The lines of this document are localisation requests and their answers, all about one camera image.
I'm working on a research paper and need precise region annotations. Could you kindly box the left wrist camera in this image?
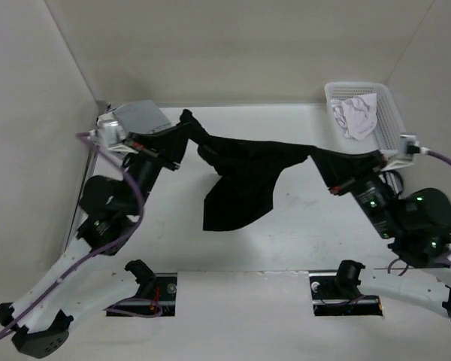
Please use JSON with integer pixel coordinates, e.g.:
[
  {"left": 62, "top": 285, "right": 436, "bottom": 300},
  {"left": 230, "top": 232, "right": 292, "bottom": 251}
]
[{"left": 91, "top": 117, "right": 135, "bottom": 153}]

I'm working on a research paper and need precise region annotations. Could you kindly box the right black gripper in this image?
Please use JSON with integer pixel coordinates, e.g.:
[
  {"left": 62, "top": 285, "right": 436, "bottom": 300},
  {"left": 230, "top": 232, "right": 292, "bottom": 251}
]
[{"left": 309, "top": 144, "right": 405, "bottom": 236}]

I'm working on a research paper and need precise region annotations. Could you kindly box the black tank top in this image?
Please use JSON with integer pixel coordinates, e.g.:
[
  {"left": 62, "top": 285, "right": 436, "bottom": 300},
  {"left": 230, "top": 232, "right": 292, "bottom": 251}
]
[{"left": 129, "top": 110, "right": 386, "bottom": 232}]

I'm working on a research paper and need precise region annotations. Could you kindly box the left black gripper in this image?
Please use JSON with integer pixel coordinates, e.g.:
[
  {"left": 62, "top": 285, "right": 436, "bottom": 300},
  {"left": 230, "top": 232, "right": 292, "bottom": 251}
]
[{"left": 123, "top": 121, "right": 194, "bottom": 215}]

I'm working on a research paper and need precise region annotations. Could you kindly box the folded grey tank top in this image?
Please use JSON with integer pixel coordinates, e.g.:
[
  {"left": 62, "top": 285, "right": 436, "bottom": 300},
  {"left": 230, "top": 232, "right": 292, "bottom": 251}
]
[{"left": 112, "top": 100, "right": 172, "bottom": 134}]

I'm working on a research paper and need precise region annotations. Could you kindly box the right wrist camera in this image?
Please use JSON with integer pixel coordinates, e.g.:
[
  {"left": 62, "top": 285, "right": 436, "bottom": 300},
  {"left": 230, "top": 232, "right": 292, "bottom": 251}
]
[{"left": 383, "top": 133, "right": 429, "bottom": 171}]

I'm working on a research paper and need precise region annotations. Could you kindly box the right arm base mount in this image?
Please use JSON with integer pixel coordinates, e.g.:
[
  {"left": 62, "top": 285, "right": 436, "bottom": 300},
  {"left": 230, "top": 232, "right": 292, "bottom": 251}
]
[{"left": 309, "top": 271, "right": 383, "bottom": 317}]

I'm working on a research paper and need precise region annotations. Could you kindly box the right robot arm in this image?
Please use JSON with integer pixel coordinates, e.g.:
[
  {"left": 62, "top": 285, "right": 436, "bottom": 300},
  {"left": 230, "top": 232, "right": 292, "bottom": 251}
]
[{"left": 330, "top": 174, "right": 451, "bottom": 321}]

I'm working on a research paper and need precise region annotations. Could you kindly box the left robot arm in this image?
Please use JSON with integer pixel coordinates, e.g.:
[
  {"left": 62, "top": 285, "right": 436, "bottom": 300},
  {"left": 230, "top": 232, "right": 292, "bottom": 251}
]
[{"left": 0, "top": 148, "right": 185, "bottom": 359}]

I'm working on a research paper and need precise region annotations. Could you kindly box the white plastic basket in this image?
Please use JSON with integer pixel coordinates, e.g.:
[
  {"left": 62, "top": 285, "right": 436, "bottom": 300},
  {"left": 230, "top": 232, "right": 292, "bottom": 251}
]
[{"left": 324, "top": 81, "right": 406, "bottom": 157}]

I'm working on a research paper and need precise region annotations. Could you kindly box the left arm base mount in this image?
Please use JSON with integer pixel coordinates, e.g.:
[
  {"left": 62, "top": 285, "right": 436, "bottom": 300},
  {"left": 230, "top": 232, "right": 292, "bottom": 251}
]
[{"left": 105, "top": 273, "right": 178, "bottom": 318}]

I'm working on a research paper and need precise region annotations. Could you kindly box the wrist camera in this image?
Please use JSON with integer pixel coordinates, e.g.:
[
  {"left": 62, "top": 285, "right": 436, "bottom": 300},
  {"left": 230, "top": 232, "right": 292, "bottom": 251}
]
[
  {"left": 383, "top": 133, "right": 429, "bottom": 171},
  {"left": 91, "top": 117, "right": 135, "bottom": 153}
]

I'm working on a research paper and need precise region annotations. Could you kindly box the white tank top in basket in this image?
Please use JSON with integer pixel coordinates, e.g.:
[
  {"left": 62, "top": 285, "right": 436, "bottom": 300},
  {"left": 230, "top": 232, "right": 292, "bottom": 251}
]
[{"left": 330, "top": 93, "right": 377, "bottom": 141}]

